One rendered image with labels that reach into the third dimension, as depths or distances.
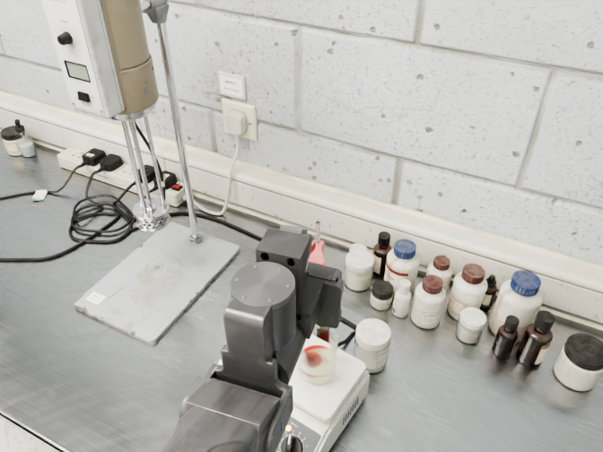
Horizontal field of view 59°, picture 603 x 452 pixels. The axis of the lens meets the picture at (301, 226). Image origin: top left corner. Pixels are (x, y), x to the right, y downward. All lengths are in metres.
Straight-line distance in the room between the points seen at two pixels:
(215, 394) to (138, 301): 0.64
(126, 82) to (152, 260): 0.44
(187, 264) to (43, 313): 0.29
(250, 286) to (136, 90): 0.49
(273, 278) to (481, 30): 0.60
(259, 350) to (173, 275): 0.69
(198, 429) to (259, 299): 0.11
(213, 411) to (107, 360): 0.59
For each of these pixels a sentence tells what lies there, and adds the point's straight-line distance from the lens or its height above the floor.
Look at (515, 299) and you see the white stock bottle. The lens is 0.99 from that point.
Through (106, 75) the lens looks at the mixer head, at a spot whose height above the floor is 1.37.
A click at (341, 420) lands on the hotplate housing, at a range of 0.84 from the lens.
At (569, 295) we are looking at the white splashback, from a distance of 1.11.
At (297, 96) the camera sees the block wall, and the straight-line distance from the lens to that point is 1.11.
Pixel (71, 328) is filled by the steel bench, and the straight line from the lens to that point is 1.10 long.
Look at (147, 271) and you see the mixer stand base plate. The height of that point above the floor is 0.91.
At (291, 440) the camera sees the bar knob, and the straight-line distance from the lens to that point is 0.81.
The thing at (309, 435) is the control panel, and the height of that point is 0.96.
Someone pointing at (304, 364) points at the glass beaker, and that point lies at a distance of 0.80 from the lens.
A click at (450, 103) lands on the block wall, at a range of 0.99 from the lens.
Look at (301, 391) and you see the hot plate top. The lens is 0.83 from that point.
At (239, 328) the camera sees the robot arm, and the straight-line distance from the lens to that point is 0.45.
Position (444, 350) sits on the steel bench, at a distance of 1.02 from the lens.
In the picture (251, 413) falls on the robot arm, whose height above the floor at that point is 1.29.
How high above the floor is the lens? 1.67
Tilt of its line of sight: 39 degrees down
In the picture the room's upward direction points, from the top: straight up
